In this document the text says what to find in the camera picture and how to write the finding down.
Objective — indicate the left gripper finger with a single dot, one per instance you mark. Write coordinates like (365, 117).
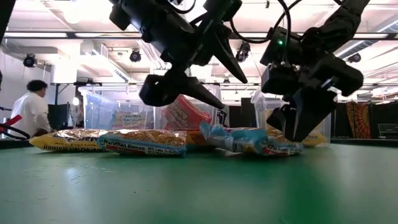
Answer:
(228, 53)
(168, 90)

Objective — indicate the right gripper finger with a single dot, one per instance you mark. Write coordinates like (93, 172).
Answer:
(280, 119)
(311, 112)

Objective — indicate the red spicy noodle packet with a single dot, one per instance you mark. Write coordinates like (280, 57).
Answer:
(183, 113)

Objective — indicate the black ceiling spotlight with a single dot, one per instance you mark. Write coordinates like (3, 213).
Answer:
(244, 53)
(29, 60)
(135, 56)
(354, 58)

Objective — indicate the clear plastic bin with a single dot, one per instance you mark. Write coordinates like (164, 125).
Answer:
(217, 93)
(258, 105)
(96, 109)

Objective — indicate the black partition panel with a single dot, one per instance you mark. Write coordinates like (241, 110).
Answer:
(247, 112)

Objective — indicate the small clear container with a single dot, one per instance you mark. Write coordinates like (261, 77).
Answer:
(388, 130)

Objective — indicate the black computer monitor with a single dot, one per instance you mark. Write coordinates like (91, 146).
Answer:
(59, 115)

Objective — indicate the person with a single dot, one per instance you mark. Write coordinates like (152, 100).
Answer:
(31, 112)

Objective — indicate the red bar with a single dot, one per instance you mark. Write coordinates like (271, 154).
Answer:
(14, 120)

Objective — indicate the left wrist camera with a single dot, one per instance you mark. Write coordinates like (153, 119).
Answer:
(222, 9)

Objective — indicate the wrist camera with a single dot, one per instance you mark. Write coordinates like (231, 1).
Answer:
(280, 51)
(222, 9)

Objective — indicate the patterned wall tapestry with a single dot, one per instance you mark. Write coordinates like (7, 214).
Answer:
(357, 119)

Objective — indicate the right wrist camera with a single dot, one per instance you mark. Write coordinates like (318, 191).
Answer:
(280, 51)

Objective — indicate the black horizontal frame bar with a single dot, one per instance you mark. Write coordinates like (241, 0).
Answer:
(66, 83)

